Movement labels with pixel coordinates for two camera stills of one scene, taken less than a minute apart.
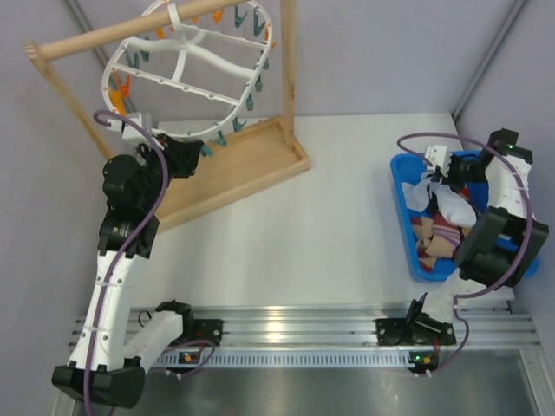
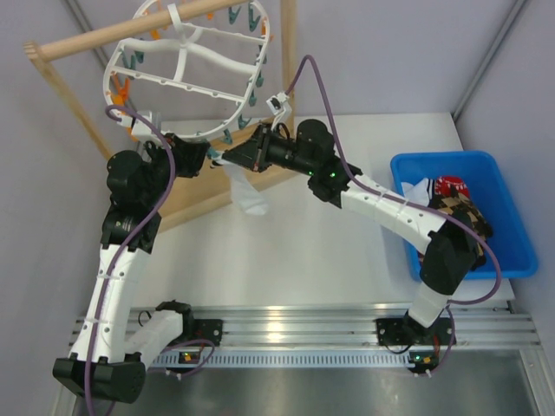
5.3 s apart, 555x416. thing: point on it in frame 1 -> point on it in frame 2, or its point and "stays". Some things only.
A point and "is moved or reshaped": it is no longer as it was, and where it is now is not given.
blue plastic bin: [408, 166] stays
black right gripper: [452, 183] -> [254, 152]
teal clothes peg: [206, 151] is moved or reshaped
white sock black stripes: [417, 197] -> [244, 196]
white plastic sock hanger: [190, 66] stays
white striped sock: [457, 210] -> [421, 193]
